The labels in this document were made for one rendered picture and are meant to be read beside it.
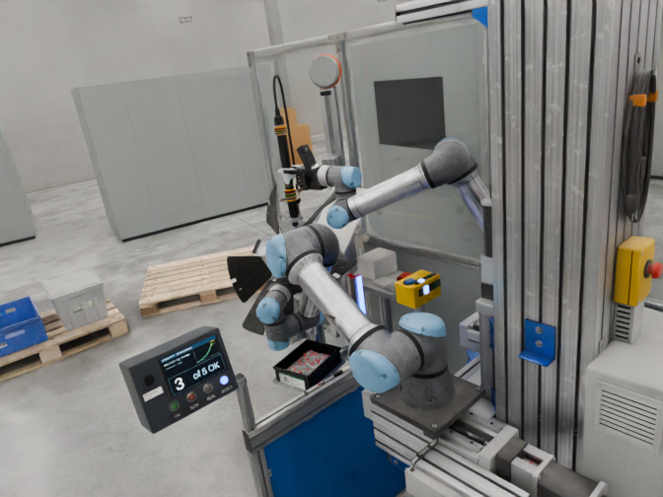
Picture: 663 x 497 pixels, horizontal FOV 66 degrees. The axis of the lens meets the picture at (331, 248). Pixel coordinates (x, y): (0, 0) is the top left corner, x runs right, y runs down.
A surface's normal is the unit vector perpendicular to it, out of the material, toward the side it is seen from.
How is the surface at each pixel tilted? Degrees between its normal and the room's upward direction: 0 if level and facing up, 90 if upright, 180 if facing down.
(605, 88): 90
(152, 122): 90
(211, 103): 90
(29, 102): 90
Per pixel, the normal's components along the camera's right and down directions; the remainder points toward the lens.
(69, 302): 0.61, 0.29
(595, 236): -0.73, 0.32
